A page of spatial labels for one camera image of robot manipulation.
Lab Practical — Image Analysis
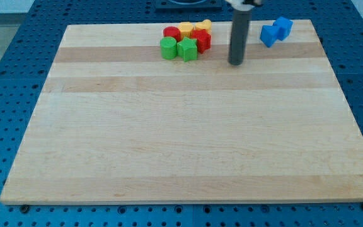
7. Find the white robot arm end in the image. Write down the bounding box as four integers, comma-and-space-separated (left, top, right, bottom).
226, 0, 263, 11

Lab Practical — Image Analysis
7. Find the green star block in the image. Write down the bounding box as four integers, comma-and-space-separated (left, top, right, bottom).
177, 37, 197, 62

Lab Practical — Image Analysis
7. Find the red star block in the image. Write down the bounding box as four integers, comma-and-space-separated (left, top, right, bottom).
191, 29, 211, 54

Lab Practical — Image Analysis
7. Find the wooden board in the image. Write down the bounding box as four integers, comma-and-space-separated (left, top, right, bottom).
0, 20, 363, 205

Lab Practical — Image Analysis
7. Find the green cylinder block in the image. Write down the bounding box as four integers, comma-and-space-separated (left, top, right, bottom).
160, 37, 177, 60

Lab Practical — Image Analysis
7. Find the red cylinder block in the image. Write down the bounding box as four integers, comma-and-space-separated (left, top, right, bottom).
163, 26, 182, 42

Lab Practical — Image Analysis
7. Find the yellow hexagon block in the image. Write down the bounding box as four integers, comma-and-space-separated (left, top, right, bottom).
177, 21, 194, 40

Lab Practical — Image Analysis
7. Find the yellow heart block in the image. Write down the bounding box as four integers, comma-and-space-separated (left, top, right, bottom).
195, 19, 212, 34

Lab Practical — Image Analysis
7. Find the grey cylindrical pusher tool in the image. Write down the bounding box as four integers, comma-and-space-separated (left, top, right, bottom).
228, 9, 252, 66

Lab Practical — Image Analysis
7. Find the blue triangular block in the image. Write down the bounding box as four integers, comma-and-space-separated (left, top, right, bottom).
260, 25, 279, 48

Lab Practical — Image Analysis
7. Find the blue cube block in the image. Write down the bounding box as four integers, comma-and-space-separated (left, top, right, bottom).
272, 16, 294, 41

